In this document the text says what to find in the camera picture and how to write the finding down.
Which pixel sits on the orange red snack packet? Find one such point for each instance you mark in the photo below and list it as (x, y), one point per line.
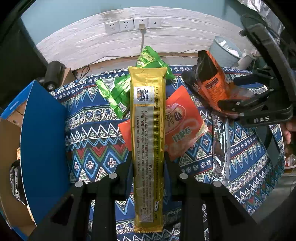
(185, 125)

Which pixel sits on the light blue trash bin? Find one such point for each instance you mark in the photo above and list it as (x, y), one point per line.
(222, 53)

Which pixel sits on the silver foil snack packet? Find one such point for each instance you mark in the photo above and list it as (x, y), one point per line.
(219, 143)

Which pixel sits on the white pipe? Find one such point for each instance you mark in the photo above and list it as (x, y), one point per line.
(246, 60)

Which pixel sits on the long gold snack packet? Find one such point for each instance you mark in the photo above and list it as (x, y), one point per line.
(148, 139)

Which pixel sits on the green snack packet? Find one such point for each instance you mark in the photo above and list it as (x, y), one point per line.
(152, 61)
(115, 95)

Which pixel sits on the person's right hand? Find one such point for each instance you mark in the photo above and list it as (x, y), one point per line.
(290, 132)

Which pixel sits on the silver foil curtain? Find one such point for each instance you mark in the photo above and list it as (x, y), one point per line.
(266, 11)

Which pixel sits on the black cloth backdrop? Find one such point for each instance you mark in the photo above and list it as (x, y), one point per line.
(13, 69)

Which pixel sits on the blue cardboard box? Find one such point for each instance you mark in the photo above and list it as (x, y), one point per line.
(41, 139)

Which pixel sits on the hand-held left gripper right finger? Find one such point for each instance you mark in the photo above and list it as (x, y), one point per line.
(175, 185)

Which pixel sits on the patterned blue tablecloth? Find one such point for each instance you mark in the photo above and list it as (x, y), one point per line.
(97, 143)

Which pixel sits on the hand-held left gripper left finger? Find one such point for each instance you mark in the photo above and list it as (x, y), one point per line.
(120, 185)

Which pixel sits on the white wall socket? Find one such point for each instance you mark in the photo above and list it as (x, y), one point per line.
(138, 21)
(155, 22)
(126, 25)
(112, 27)

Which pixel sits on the black office chair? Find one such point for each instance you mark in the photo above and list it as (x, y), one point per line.
(268, 46)

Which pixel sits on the orange black snack packet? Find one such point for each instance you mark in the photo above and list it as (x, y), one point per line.
(212, 85)

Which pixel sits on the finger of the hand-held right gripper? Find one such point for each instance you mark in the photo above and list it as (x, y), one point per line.
(235, 105)
(252, 80)

